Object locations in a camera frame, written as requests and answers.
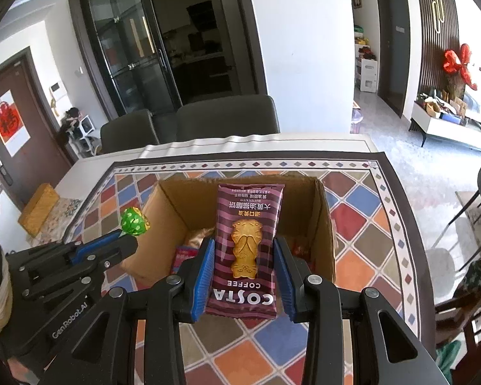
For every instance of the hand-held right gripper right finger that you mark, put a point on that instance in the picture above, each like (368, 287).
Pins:
(284, 280)

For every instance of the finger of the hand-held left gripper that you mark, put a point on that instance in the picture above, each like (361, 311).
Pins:
(100, 244)
(86, 272)

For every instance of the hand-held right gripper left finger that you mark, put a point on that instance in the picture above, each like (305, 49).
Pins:
(202, 276)

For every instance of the pink snack packet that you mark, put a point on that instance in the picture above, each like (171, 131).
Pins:
(184, 258)

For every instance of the gold snack packet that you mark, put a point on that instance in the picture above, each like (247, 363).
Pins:
(200, 240)

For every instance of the green lollipop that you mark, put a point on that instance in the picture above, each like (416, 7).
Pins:
(134, 221)

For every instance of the brown striped cookie packet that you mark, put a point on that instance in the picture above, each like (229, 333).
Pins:
(244, 240)

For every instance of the cardboard box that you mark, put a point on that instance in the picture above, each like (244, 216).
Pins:
(156, 224)

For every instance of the floral patterned cloth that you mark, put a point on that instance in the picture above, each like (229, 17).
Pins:
(66, 216)

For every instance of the yellow patterned box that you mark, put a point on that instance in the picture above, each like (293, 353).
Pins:
(38, 210)

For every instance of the colourful diamond pattern tablecloth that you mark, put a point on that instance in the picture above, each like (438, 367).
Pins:
(368, 248)

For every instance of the white small rack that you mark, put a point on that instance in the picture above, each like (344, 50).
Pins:
(86, 136)

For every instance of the narrow grey dining chair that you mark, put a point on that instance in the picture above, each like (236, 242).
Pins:
(128, 132)

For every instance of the black bag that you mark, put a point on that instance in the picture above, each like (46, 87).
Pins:
(72, 117)

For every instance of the red and white door poster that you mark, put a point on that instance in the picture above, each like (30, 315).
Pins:
(8, 122)

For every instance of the wide grey dining chair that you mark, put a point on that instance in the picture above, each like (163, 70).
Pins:
(228, 118)

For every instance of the translucent plastic bin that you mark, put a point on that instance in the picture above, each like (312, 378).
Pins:
(356, 117)

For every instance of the brown wooden chair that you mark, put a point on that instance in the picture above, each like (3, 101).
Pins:
(465, 308)

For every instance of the brown entrance door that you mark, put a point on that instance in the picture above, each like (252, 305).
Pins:
(24, 76)

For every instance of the green printed clothing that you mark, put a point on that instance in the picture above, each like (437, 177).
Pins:
(479, 278)

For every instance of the black glass sliding door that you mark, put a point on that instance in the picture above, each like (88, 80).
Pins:
(132, 48)

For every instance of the white plastic drawer unit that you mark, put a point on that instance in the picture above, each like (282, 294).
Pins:
(368, 75)

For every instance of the white low console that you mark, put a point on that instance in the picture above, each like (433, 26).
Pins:
(449, 130)

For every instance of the cardboard clutter pile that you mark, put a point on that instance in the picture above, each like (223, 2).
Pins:
(441, 106)

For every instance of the colourful toy pile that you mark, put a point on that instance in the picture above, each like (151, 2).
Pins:
(361, 42)

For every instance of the dark interior door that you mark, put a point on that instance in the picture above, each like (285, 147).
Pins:
(393, 44)

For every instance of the red bow decoration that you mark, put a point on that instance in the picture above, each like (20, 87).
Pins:
(459, 64)

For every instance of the white wall intercom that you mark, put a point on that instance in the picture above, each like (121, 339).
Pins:
(58, 90)

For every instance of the gold loop wall ornament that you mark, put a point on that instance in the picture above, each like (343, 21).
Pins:
(437, 12)

